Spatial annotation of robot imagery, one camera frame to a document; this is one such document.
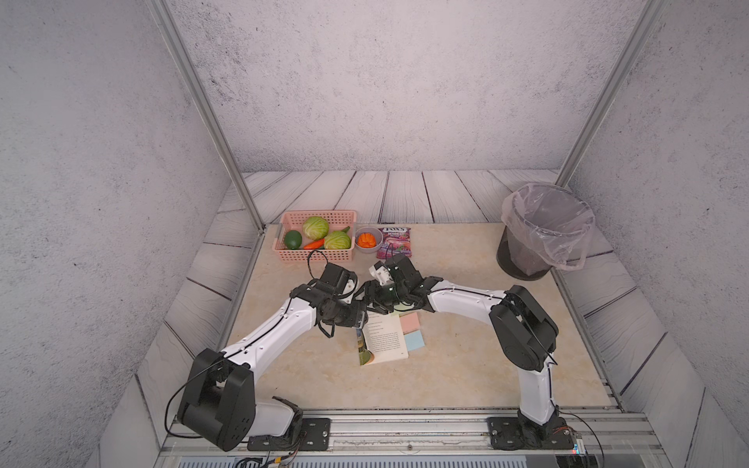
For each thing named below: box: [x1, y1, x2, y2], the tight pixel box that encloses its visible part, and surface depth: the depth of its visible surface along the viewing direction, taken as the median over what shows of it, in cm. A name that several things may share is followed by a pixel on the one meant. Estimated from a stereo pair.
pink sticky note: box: [399, 312, 421, 335], surface depth 93 cm
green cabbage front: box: [323, 226, 353, 250], surface depth 109 cm
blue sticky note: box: [403, 329, 426, 351], surface depth 90 cm
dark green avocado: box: [283, 230, 303, 250], surface depth 114 cm
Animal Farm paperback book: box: [355, 312, 409, 367], surface depth 91 cm
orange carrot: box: [302, 238, 325, 250], surface depth 113 cm
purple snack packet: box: [376, 226, 413, 260], surface depth 116 cm
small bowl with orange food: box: [354, 226, 384, 255], surface depth 110 cm
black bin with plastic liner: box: [496, 182, 596, 281], surface depth 96 cm
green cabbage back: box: [302, 216, 329, 241], surface depth 113 cm
